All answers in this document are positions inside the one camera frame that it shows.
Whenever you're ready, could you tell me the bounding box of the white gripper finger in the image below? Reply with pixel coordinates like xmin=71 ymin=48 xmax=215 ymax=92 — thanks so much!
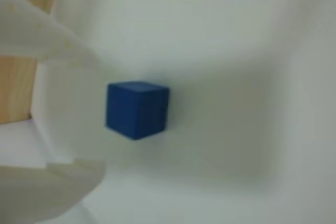
xmin=0 ymin=158 xmax=106 ymax=224
xmin=0 ymin=0 xmax=102 ymax=63

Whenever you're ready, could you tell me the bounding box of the small blue cube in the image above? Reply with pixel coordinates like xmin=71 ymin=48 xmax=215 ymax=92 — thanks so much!
xmin=105 ymin=81 xmax=170 ymax=141

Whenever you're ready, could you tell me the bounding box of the light wooden box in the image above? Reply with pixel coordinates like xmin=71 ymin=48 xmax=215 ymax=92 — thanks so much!
xmin=0 ymin=0 xmax=61 ymax=125

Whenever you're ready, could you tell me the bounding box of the white laminate board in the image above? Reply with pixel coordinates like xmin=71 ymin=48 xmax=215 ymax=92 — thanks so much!
xmin=49 ymin=0 xmax=336 ymax=224

